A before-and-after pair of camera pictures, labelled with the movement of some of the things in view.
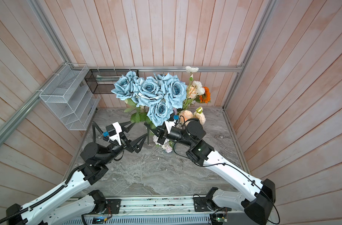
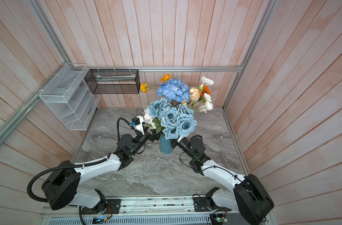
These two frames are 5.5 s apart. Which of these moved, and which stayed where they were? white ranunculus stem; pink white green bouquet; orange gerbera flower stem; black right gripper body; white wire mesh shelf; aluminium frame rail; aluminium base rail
Moved: pink white green bouquet; black right gripper body; white ranunculus stem
Stayed: orange gerbera flower stem; aluminium frame rail; white wire mesh shelf; aluminium base rail
